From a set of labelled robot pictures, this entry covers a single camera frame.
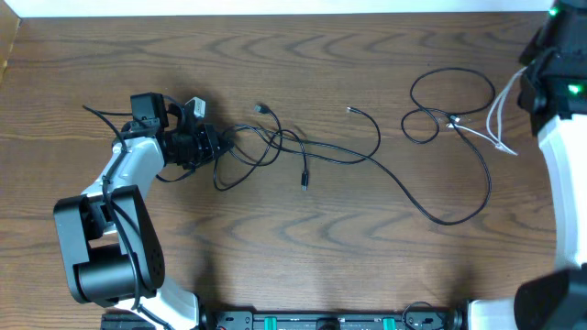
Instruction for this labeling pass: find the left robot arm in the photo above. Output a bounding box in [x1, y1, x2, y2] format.
[53, 93, 233, 329]

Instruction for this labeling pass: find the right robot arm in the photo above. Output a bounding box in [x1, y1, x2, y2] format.
[448, 0, 586, 329]

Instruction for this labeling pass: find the white usb cable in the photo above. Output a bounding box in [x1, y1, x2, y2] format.
[447, 66, 528, 157]

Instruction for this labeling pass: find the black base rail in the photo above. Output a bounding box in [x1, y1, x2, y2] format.
[100, 309, 464, 330]

